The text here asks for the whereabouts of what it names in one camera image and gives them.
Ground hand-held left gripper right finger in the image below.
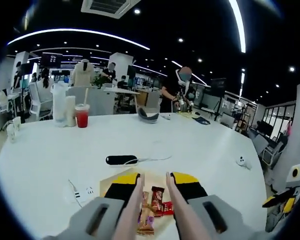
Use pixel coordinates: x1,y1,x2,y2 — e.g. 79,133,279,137
169,171,266,240

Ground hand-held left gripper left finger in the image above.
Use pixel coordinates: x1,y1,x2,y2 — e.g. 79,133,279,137
41,172,141,240

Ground pink food tongs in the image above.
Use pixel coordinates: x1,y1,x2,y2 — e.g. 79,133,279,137
111,171,211,240

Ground small red food packet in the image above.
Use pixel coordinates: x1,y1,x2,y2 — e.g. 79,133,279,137
161,201,175,216

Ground long red food packet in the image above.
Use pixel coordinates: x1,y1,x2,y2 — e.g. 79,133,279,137
149,186,165,218

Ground beige hexagonal container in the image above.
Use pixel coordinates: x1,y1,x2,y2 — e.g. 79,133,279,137
98,168,177,233

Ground brown purple-label food packet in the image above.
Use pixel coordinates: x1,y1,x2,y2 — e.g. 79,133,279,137
137,191,156,236

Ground white power strip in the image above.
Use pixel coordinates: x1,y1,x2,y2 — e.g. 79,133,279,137
67,178,101,208

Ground black oblong device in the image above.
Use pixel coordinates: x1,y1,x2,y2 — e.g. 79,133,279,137
104,154,139,166

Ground white smartphone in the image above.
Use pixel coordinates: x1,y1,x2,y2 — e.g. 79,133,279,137
236,156,253,170

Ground dark blue cloth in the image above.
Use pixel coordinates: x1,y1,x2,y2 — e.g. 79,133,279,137
191,116,211,126

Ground yellow cloth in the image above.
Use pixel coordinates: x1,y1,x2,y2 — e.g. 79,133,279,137
176,111,200,119

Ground red drink cup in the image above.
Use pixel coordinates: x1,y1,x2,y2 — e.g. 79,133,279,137
74,103,91,129

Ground dark grey bowl-like object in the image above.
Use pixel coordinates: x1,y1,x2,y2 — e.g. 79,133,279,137
137,107,161,125

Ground white paper cup stack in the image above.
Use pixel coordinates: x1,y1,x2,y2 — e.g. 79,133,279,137
65,95,77,128

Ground white desk partition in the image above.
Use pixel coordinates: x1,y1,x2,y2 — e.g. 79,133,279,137
66,86,141,116

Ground wooden cabinet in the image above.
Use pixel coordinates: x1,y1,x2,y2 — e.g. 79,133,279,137
136,91,151,107

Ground white plastic bag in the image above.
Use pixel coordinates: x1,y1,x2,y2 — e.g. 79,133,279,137
50,81,69,128

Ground black screen on tripod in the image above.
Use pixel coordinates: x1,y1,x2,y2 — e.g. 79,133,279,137
211,77,228,120

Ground green potted plant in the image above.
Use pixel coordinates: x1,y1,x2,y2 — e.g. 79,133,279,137
91,76,108,89

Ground white office chair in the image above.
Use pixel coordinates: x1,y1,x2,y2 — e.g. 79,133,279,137
28,82,54,121

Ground ceiling light strip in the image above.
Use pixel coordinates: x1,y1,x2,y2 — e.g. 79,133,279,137
228,0,247,54
7,27,151,51

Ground round ceiling spotlights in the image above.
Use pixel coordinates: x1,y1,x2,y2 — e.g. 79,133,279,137
14,8,300,96

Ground ceiling air conditioner vent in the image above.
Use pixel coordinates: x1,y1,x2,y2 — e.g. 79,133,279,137
80,0,142,20

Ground dark wall display screen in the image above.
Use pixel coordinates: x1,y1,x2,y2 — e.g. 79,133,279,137
41,52,64,67

